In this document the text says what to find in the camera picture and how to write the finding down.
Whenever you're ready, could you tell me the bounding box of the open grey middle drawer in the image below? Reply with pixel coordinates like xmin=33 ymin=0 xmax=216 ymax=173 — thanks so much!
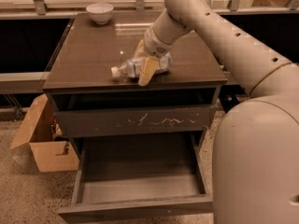
xmin=59 ymin=131 xmax=212 ymax=224

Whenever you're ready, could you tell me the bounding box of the black metal stand leg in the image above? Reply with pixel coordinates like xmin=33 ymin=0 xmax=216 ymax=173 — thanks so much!
xmin=219 ymin=85 xmax=239 ymax=113

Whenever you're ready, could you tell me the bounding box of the brown cardboard box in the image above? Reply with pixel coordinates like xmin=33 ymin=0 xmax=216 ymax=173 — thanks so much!
xmin=10 ymin=94 xmax=79 ymax=173

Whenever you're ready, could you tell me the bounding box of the dark grey drawer cabinet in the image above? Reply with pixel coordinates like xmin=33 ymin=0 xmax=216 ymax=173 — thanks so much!
xmin=42 ymin=9 xmax=229 ymax=224

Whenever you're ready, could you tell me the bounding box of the clear blue-label plastic bottle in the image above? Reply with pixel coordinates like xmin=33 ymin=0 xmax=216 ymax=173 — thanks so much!
xmin=111 ymin=53 xmax=172 ymax=78

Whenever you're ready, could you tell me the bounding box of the white ceramic bowl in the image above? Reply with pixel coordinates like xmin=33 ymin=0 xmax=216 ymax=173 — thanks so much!
xmin=86 ymin=3 xmax=114 ymax=24

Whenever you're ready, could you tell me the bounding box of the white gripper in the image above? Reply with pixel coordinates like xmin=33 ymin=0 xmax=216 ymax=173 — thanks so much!
xmin=133 ymin=24 xmax=171 ymax=86

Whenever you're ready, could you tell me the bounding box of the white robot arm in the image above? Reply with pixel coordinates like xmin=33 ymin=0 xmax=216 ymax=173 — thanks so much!
xmin=137 ymin=0 xmax=299 ymax=224

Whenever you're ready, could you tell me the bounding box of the scratched grey top drawer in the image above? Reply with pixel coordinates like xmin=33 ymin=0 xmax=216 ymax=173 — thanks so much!
xmin=54 ymin=105 xmax=216 ymax=138

